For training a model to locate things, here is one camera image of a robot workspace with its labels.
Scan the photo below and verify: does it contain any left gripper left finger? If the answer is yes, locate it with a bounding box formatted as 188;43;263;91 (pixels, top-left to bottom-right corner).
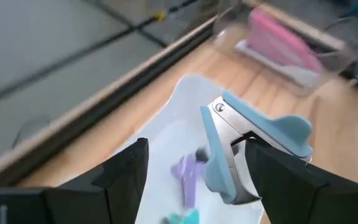
44;138;149;224

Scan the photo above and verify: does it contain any pink stapler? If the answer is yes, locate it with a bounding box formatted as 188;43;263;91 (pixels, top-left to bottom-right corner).
234;7;326;88

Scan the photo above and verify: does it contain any teal staple remover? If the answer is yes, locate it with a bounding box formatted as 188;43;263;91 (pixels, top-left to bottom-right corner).
166;208;201;224

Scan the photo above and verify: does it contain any light blue staple remover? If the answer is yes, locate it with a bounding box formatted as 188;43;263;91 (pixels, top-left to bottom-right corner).
200;90;314;205

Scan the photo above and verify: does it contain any clear plastic bin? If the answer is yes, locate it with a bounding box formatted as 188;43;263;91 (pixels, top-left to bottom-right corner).
211;0;358;98

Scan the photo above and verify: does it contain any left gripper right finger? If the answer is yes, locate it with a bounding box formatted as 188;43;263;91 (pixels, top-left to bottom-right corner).
245;138;328;224

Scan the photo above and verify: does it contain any white plastic bin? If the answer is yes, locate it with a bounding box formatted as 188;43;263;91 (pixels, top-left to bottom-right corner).
112;73;265;224

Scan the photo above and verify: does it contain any purple staple remover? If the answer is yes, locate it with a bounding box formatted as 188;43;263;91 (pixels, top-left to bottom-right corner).
170;154;209;209

